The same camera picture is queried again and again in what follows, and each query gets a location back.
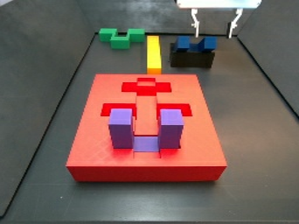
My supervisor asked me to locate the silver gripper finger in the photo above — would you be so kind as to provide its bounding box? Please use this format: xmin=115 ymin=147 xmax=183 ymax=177
xmin=228 ymin=9 xmax=243 ymax=39
xmin=191 ymin=9 xmax=200 ymax=38

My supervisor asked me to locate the blue U-shaped block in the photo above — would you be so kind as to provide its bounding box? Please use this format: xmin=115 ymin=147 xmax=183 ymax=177
xmin=173 ymin=36 xmax=217 ymax=53

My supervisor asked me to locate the black angled fixture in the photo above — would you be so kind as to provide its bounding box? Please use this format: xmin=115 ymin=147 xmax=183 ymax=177
xmin=169 ymin=44 xmax=215 ymax=68

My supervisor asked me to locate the yellow long bar block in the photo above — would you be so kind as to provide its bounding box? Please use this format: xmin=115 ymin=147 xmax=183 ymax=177
xmin=147 ymin=36 xmax=161 ymax=74

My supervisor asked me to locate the green stepped block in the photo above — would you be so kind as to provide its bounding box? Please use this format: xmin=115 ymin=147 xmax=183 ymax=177
xmin=97 ymin=28 xmax=145 ymax=50

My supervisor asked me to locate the purple U-shaped block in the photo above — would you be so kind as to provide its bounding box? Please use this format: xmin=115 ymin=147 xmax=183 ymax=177
xmin=108 ymin=108 xmax=184 ymax=152

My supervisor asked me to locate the red base block with slots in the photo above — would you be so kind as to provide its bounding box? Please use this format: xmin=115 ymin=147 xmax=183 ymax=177
xmin=67 ymin=74 xmax=227 ymax=182

